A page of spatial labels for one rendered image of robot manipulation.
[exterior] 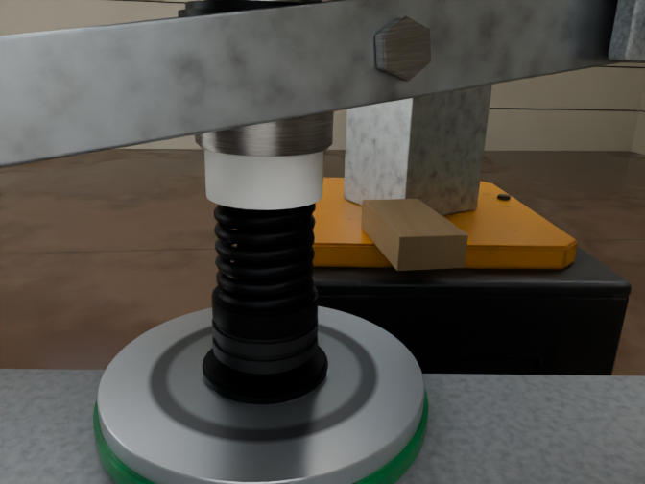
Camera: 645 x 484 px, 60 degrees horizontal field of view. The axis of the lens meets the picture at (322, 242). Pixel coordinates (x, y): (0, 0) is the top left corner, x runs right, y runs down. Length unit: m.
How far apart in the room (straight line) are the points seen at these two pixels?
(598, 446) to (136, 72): 0.35
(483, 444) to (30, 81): 0.32
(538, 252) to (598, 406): 0.52
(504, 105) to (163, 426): 6.81
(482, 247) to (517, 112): 6.24
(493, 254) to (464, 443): 0.57
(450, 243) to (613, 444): 0.43
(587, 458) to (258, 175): 0.27
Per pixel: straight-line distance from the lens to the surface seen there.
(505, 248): 0.93
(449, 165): 1.04
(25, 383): 0.47
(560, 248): 0.97
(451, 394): 0.44
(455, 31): 0.31
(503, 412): 0.43
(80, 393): 0.45
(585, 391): 0.48
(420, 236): 0.77
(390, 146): 1.00
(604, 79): 7.64
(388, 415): 0.35
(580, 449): 0.41
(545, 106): 7.29
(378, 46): 0.28
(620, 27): 0.36
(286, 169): 0.30
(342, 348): 0.41
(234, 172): 0.31
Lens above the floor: 1.06
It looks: 19 degrees down
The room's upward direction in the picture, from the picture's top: 2 degrees clockwise
